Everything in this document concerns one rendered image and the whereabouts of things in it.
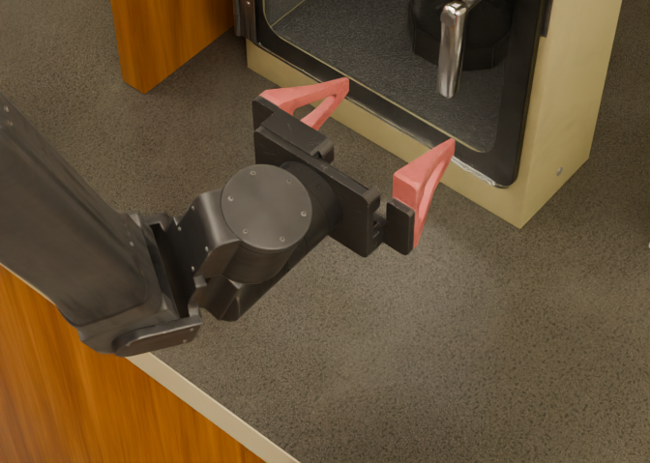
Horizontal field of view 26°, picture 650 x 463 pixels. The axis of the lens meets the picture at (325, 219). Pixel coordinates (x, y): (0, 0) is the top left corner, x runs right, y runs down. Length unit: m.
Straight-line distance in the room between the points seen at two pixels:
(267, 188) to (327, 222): 0.10
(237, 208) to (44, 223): 0.17
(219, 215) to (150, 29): 0.50
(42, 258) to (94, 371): 0.64
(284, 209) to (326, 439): 0.30
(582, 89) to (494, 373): 0.25
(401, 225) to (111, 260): 0.25
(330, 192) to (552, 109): 0.27
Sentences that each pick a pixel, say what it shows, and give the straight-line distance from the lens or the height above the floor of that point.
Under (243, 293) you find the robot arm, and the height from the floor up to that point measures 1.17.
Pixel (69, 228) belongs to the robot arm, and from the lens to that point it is 0.72.
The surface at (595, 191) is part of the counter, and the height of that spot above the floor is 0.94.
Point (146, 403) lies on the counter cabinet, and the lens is 1.34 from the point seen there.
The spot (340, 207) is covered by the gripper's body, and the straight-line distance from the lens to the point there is 0.95.
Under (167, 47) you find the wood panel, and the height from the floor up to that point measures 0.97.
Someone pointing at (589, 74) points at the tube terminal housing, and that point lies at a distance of 1.20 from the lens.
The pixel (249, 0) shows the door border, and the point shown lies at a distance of 1.29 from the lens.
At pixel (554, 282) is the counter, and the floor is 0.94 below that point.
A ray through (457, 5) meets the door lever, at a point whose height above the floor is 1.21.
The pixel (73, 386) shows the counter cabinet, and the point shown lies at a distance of 1.45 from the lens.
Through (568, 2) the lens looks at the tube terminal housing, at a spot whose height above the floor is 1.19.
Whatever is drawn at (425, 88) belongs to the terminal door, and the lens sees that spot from 1.19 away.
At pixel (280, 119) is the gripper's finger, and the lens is 0.97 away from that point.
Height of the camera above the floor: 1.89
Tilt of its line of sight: 50 degrees down
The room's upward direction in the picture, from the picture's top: straight up
